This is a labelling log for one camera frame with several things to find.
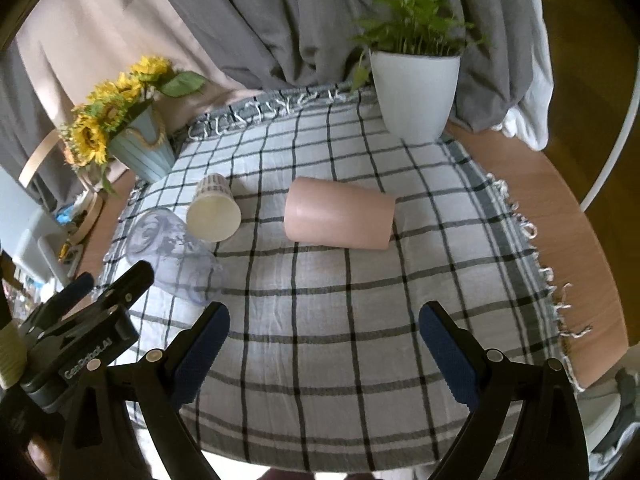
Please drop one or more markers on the beige curtain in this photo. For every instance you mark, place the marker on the beige curtain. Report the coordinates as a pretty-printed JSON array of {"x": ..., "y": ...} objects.
[{"x": 150, "y": 35}]

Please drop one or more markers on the grey curtain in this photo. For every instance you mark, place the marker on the grey curtain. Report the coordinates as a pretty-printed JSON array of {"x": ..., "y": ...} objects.
[{"x": 310, "y": 15}]

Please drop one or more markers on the white sheer curtain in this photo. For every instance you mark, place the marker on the white sheer curtain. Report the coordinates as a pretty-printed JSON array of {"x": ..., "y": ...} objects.
[{"x": 530, "y": 60}]

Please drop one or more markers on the white flowerpot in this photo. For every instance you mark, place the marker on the white flowerpot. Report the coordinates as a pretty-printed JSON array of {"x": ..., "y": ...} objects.
[{"x": 415, "y": 95}]

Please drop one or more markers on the artificial sunflower bouquet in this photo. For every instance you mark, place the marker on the artificial sunflower bouquet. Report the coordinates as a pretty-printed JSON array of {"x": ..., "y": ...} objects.
[{"x": 102, "y": 115}]

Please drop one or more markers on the clear plastic cup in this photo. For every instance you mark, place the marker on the clear plastic cup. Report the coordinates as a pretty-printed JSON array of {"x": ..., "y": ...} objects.
[{"x": 170, "y": 255}]

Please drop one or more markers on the round wooden tray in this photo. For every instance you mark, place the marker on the round wooden tray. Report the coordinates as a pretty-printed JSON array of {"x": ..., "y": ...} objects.
[{"x": 89, "y": 220}]

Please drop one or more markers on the pink cup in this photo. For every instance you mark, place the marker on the pink cup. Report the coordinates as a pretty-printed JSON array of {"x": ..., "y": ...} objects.
[{"x": 337, "y": 212}]

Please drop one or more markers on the green leafy plant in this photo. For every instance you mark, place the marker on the green leafy plant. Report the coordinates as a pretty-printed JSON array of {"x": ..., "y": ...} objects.
[{"x": 410, "y": 20}]

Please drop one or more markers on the white curved hoop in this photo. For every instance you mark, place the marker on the white curved hoop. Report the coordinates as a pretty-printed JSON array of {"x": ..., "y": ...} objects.
[{"x": 612, "y": 120}]

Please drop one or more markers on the curved wooden chair back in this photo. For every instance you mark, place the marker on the curved wooden chair back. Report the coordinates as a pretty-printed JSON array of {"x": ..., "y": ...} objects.
[{"x": 37, "y": 157}]

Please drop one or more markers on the cream paper cup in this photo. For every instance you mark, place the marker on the cream paper cup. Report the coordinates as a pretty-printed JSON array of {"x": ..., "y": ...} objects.
[{"x": 214, "y": 215}]

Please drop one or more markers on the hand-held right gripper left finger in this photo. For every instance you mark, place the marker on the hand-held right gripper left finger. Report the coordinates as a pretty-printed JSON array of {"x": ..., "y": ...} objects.
[{"x": 201, "y": 355}]

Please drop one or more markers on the light blue ribbed flowerpot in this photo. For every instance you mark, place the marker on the light blue ribbed flowerpot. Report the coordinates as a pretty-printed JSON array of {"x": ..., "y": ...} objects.
[{"x": 142, "y": 152}]

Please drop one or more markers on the checked grey white tablecloth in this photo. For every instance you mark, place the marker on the checked grey white tablecloth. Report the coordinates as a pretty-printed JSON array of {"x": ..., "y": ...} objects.
[{"x": 325, "y": 325}]

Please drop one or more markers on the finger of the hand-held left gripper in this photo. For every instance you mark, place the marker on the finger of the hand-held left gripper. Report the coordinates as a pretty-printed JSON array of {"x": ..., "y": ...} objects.
[
  {"x": 127, "y": 285},
  {"x": 80, "y": 287}
]

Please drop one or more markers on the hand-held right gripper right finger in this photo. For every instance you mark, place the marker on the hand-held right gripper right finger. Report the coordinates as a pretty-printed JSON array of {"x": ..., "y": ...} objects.
[{"x": 449, "y": 355}]

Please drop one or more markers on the grey sneaker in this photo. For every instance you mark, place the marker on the grey sneaker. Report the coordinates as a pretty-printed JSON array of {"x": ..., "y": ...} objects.
[{"x": 622, "y": 410}]

